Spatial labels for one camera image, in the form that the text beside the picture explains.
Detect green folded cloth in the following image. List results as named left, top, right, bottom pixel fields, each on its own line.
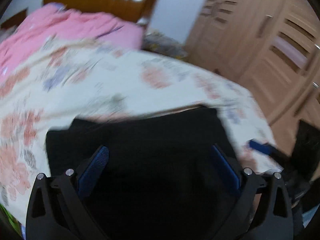
left=0, top=204, right=22, bottom=236

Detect black pants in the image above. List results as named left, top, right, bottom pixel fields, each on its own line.
left=46, top=108, right=237, bottom=239

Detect cluttered right nightstand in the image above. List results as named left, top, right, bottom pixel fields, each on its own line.
left=142, top=33, right=188, bottom=61

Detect light wooden wardrobe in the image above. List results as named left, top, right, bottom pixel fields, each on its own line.
left=185, top=0, right=319, bottom=153

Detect dark wooden nightstand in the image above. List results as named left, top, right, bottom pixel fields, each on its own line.
left=1, top=8, right=28, bottom=29

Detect pink quilt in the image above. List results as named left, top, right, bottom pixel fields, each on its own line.
left=1, top=3, right=145, bottom=81

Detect cream floral blanket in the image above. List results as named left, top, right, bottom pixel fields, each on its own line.
left=1, top=38, right=280, bottom=224

